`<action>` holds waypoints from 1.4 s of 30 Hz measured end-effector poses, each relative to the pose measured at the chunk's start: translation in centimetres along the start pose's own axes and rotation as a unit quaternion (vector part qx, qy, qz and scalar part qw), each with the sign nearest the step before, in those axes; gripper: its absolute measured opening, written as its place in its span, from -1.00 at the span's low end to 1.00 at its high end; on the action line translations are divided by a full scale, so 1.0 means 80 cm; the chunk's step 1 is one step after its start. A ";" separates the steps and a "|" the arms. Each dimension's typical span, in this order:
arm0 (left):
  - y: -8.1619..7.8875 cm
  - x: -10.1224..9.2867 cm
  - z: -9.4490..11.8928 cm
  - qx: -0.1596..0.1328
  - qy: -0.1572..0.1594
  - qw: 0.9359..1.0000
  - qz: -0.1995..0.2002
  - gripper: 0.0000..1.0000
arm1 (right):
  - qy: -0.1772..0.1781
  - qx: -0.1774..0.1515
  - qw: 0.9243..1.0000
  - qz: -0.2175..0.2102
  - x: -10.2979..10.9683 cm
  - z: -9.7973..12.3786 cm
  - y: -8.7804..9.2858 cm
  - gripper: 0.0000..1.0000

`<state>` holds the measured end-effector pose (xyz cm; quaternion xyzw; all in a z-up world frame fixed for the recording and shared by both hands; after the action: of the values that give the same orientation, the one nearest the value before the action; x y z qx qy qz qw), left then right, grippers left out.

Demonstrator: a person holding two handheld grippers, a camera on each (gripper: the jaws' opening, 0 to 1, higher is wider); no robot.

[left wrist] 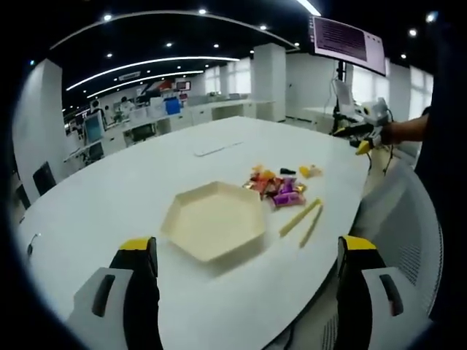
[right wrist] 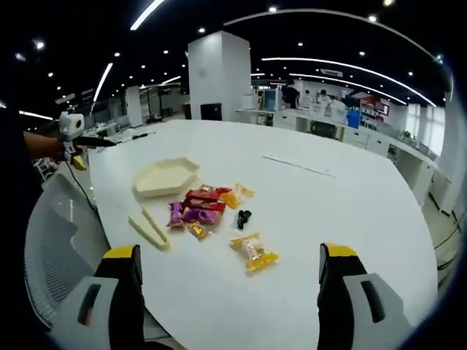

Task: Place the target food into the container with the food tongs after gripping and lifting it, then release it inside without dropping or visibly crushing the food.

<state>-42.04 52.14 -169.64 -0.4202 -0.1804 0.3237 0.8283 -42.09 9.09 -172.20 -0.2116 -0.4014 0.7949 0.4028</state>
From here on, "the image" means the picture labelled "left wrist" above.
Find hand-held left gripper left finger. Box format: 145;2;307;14
65;236;163;350

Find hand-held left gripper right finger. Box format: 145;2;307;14
335;235;431;350

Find yellow snack food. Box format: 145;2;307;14
298;164;325;179

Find beige food tongs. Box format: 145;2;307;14
279;198;324;249

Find pile of snack food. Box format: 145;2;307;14
243;164;309;210

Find beige hexagonal container tray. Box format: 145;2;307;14
160;181;266;264

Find person's right hand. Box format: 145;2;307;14
379;122;403;146

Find black monitor stand pole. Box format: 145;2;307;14
334;60;348;123

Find hanging wide monitor screen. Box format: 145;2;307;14
311;15;387;77

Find white mesh office chair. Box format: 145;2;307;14
319;159;443;350

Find person's dark clothing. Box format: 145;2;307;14
414;21;467;329

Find white square pillar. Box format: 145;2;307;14
252;42;287;124

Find black office chair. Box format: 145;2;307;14
15;183;32;211
130;123;155;142
32;160;58;196

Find desktop computer monitor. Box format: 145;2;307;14
83;111;106;145

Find dangling dark cables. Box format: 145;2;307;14
366;142;397;178

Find thin table cable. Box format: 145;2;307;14
26;232;40;257

